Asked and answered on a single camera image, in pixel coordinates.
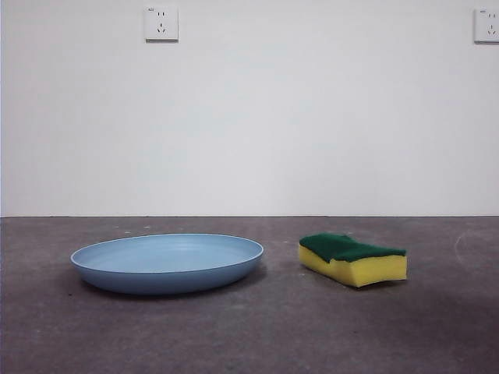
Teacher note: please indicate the light blue round plate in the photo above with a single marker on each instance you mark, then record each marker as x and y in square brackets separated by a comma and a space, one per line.
[167, 272]

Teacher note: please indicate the white wall socket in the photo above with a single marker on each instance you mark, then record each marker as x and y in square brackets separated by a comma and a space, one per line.
[161, 23]
[487, 27]

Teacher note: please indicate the yellow sponge with green pad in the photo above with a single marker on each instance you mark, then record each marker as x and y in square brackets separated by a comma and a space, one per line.
[366, 270]

